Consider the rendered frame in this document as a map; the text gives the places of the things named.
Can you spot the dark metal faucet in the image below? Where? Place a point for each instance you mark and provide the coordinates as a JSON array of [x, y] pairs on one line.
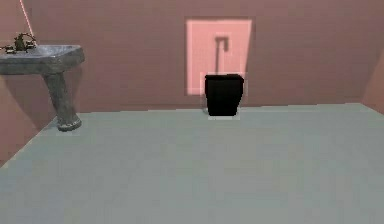
[[20, 42]]

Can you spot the grey pedestal sink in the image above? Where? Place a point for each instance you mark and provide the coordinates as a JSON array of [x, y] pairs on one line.
[[46, 60]]

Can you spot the black bin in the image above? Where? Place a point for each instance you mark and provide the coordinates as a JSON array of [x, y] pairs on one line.
[[223, 95]]

